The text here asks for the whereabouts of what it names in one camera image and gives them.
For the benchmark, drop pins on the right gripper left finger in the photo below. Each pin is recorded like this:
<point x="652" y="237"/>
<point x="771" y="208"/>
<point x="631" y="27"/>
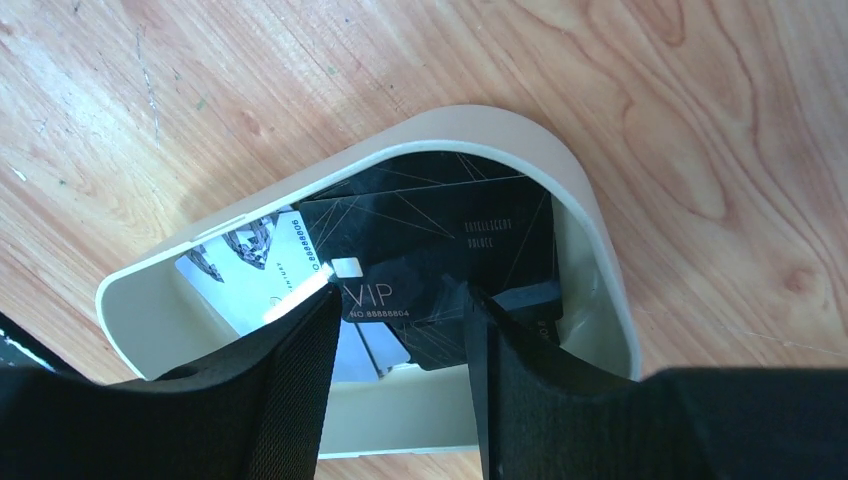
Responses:
<point x="253" y="409"/>

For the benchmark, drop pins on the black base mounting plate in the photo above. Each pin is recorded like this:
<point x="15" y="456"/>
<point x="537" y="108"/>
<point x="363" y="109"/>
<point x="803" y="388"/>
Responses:
<point x="19" y="349"/>

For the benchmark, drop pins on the white card in tray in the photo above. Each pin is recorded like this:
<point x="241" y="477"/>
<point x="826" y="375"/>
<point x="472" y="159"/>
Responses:
<point x="245" y="272"/>

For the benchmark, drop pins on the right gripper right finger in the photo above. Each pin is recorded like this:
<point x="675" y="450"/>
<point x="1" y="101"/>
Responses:
<point x="543" y="413"/>

